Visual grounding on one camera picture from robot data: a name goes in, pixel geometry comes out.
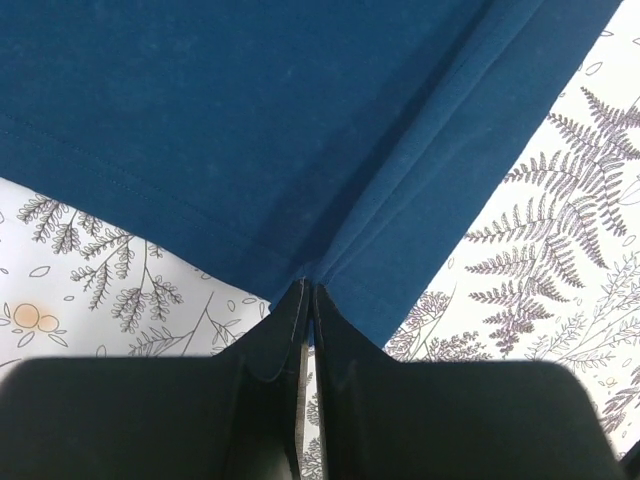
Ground floral patterned table cloth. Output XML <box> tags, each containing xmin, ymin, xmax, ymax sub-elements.
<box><xmin>0</xmin><ymin>0</ymin><xmax>640</xmax><ymax>480</ymax></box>

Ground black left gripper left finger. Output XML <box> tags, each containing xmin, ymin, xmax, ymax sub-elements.
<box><xmin>1</xmin><ymin>280</ymin><xmax>306</xmax><ymax>479</ymax></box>

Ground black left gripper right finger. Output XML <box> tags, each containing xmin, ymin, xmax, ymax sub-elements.
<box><xmin>313</xmin><ymin>287</ymin><xmax>626</xmax><ymax>480</ymax></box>

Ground dark blue t shirt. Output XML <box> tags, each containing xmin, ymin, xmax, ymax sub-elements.
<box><xmin>1</xmin><ymin>1</ymin><xmax>618</xmax><ymax>345</ymax></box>

